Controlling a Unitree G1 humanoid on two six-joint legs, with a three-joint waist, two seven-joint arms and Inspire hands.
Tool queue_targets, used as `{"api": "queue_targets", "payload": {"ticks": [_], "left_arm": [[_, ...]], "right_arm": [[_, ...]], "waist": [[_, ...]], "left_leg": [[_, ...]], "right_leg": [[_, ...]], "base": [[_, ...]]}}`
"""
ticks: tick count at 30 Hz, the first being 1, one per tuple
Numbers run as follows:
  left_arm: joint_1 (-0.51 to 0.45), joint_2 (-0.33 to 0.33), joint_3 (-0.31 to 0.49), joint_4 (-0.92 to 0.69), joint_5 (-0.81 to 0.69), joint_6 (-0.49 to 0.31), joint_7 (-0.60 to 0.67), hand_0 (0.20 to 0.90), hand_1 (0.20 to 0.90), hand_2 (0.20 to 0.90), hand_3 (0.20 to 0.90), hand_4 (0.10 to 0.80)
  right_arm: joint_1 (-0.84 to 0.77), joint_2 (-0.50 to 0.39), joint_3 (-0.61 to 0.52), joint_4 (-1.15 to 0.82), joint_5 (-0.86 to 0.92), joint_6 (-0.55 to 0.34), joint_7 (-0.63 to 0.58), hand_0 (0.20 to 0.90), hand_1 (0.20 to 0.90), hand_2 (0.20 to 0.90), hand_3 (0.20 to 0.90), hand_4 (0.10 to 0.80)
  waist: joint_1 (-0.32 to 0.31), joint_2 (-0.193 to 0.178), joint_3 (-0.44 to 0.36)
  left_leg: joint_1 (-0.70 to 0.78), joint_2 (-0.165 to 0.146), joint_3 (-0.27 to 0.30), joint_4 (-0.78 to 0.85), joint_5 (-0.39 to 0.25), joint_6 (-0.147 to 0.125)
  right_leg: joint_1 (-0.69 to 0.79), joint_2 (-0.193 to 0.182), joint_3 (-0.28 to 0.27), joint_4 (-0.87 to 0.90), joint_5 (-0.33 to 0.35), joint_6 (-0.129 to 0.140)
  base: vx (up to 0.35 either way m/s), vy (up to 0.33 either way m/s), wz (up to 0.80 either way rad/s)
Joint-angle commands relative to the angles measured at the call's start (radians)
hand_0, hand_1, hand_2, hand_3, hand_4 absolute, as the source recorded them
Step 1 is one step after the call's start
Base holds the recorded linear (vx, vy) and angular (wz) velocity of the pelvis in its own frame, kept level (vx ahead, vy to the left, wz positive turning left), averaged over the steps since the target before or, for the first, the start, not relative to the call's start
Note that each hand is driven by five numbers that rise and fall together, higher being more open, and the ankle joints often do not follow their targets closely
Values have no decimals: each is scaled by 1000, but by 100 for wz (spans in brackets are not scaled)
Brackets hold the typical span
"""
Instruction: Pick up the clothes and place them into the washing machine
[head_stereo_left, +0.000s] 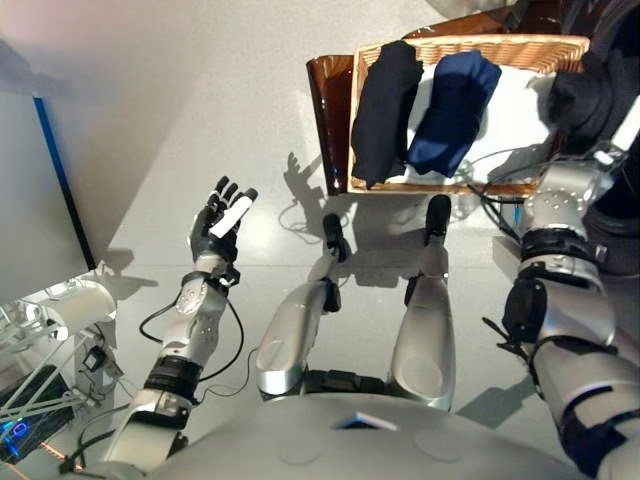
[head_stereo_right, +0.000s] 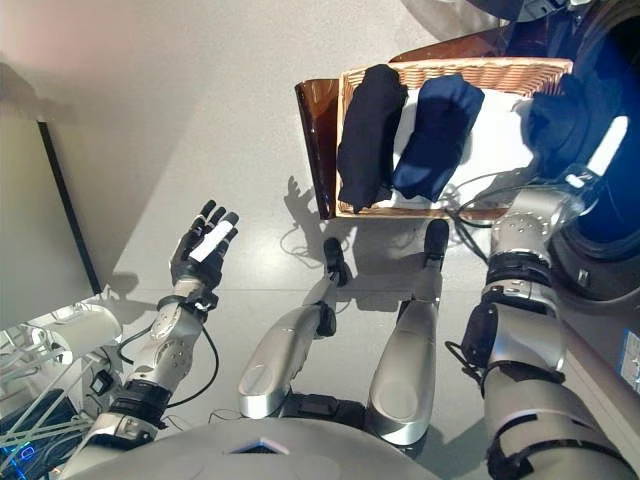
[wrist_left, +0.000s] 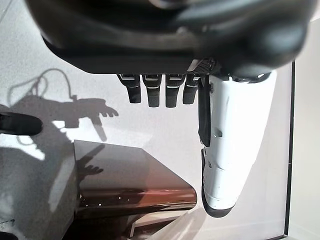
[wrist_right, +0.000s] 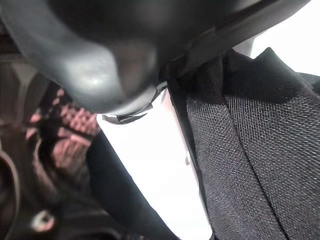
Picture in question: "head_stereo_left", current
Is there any thin white floor cable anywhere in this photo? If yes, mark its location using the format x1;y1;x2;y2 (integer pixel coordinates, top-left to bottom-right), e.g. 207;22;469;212
278;197;329;246

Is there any silver right robot leg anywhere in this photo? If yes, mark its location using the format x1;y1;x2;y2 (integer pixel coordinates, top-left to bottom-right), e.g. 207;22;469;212
389;194;457;414

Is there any glossy brown stand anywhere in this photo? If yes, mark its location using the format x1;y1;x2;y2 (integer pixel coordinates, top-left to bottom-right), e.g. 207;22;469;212
305;9;566;197

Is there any silver left robot leg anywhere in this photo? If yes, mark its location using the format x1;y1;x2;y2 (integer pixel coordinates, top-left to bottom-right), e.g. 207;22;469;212
254;212;351;401

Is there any white cylindrical lamp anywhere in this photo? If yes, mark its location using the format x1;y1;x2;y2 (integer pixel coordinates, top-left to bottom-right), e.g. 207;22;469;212
44;279;119;331

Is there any white basket liner cloth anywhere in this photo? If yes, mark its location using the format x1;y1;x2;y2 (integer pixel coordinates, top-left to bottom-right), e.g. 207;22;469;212
394;64;566;184

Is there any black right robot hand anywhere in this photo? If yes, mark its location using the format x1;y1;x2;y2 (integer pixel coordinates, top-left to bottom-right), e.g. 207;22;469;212
559;99;636;156

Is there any white tube stand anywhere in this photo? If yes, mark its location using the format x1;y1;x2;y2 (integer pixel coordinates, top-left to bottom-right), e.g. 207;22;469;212
0;299;126;426

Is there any silver robot leg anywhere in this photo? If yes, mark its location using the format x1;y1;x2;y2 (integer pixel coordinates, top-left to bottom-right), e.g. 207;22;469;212
389;194;457;414
254;212;351;401

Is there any grey panel with blue edge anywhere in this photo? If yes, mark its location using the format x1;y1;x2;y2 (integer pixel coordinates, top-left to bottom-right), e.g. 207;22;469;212
0;89;97;304

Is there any black computer with lights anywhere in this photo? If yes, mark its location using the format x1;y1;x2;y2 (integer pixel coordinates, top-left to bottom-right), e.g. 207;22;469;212
0;364;76;461

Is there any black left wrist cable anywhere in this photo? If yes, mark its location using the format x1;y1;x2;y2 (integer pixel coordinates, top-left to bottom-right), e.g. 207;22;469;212
138;294;246;384

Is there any wicker laundry basket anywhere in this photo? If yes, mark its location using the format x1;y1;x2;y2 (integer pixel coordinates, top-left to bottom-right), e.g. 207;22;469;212
345;33;591;197

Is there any grey robot torso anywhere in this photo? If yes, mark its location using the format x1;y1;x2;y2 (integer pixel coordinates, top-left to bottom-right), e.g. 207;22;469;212
64;389;591;480

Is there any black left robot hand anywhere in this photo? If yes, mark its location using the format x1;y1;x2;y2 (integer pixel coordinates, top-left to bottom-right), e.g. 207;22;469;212
188;175;260;264

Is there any black garment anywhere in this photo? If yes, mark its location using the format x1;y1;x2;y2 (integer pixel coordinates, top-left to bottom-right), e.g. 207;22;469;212
544;29;640;156

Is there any grey front-load washing machine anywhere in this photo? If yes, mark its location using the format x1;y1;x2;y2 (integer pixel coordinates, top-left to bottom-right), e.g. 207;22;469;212
499;0;640;281

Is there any dark navy garment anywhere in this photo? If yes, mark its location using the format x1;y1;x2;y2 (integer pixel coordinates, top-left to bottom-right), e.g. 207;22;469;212
349;40;425;190

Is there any black power adapter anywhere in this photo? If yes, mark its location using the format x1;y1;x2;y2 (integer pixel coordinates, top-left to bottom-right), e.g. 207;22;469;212
82;345;108;372

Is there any blue garment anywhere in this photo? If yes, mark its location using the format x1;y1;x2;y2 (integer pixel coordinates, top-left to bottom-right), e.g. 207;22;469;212
405;49;503;179

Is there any blue white chest emblem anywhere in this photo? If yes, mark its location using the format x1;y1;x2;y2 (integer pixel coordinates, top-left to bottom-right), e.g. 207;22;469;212
329;410;399;432

